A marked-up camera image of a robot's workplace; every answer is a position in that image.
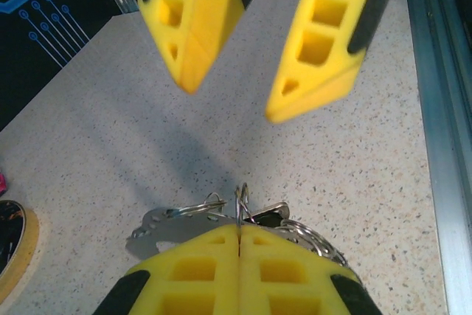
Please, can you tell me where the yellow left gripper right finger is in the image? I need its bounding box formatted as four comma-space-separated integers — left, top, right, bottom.
239, 224, 384, 315

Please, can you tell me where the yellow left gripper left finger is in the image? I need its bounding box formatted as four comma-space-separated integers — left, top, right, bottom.
91, 223, 241, 315

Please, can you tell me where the aluminium frame rail long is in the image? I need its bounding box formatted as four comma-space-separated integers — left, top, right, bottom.
403, 0, 472, 315

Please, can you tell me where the gold wire glass rack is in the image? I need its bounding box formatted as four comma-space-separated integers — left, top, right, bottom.
0, 198, 41, 303

